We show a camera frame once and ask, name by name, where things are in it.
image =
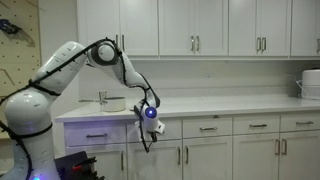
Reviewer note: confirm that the white base cabinet door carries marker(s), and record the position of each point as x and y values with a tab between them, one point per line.
106	160
253	160
160	163
303	156
210	160

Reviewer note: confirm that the black tool case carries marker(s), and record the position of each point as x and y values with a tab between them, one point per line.
70	173

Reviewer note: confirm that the wooden pegboard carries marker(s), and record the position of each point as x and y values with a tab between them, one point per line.
20	56

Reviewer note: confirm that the white kitchen drawer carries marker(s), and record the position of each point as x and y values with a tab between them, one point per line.
256	120
80	131
206	122
300	117

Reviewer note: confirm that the white wall cabinet door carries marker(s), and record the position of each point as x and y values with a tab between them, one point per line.
305	23
213	23
278	23
98	23
175	23
140	23
243	23

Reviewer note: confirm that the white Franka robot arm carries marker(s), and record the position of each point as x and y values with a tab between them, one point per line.
30	110

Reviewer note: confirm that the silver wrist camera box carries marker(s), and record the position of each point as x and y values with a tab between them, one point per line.
160	127

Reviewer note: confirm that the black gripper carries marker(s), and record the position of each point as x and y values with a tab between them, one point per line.
151	136

